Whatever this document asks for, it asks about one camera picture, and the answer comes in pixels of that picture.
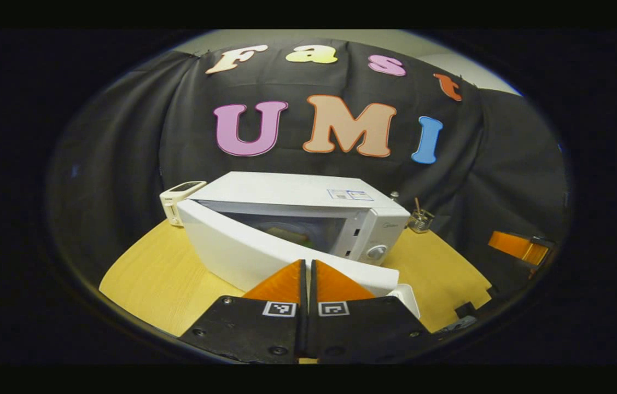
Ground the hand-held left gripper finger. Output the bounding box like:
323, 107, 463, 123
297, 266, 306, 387
308, 259, 432, 364
177, 259, 307, 364

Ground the sandwich with green lettuce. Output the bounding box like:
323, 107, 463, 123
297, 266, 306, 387
265, 222, 315, 247

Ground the white microwave oven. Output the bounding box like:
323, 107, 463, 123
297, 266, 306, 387
177, 171, 421, 319

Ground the small glass jar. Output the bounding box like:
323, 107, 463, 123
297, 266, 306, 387
408, 208, 434, 234

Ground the white toaster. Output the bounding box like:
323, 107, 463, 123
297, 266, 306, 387
159, 181, 207, 227

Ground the black backdrop cloth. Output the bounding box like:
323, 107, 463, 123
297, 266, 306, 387
49, 38, 569, 285

